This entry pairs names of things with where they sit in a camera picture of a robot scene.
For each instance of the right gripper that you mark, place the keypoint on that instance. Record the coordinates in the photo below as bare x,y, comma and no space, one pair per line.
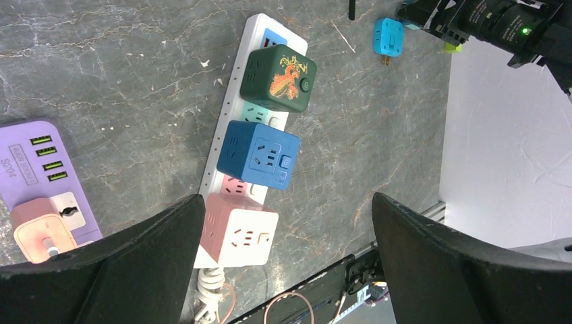
518,27

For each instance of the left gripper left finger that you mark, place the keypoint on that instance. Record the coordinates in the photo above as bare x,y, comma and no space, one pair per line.
138,275

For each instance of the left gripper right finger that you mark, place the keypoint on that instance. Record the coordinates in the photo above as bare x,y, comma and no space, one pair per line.
437,274

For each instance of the pink cube socket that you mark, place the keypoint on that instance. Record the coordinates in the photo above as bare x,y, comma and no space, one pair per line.
237,231

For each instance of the pink charger plug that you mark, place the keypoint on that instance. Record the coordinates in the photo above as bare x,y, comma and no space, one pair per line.
44,237

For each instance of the blue adapter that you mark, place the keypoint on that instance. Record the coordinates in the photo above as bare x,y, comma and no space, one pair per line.
388,39

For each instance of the purple USB power strip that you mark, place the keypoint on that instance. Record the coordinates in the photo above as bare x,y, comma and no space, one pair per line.
35,164

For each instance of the blue cube socket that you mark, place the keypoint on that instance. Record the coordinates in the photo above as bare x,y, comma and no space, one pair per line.
258,154

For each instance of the dark green cube socket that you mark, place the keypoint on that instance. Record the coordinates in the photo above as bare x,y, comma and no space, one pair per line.
278,78

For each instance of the white multicolour power strip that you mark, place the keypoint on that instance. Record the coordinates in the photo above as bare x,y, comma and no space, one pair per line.
259,30

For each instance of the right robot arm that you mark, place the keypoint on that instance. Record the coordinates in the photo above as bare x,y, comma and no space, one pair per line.
558,66

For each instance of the small green cube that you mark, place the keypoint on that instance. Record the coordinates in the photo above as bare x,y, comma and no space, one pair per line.
449,48

